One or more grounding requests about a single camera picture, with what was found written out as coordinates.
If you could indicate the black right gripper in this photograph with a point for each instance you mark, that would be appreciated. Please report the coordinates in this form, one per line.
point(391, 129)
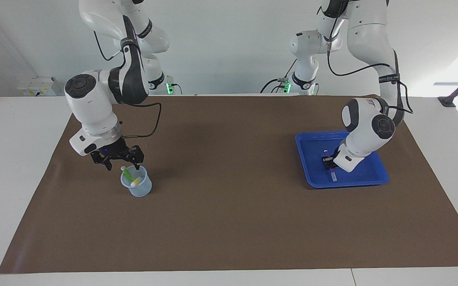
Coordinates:
point(113, 150)

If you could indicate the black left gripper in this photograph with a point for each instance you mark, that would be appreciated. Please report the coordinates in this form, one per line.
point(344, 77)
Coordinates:
point(336, 153)

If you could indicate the purple marker pen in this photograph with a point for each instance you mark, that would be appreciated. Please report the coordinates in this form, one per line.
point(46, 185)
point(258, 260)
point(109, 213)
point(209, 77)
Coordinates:
point(334, 176)

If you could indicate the green marker pen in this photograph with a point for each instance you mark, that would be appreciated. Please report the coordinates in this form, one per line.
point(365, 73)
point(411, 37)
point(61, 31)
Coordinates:
point(127, 174)

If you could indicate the yellow marker pen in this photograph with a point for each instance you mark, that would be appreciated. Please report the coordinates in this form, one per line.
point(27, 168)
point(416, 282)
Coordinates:
point(134, 182)

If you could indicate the clear plastic cup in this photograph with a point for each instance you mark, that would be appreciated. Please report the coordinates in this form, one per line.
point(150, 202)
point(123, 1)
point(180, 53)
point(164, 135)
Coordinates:
point(139, 190)

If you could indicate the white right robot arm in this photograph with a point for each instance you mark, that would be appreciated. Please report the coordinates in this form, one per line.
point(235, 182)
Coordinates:
point(94, 103)

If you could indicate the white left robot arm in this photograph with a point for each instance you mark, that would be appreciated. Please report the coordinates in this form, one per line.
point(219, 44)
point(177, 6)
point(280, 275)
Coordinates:
point(368, 131)

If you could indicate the blue plastic tray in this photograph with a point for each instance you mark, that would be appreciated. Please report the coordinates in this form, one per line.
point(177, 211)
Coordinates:
point(312, 159)

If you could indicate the white power socket box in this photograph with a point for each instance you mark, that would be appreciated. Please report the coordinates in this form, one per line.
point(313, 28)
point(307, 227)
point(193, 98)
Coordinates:
point(38, 86)

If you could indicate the brown table mat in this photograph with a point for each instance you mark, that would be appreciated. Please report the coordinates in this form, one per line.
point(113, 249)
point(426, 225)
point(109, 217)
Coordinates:
point(229, 218)

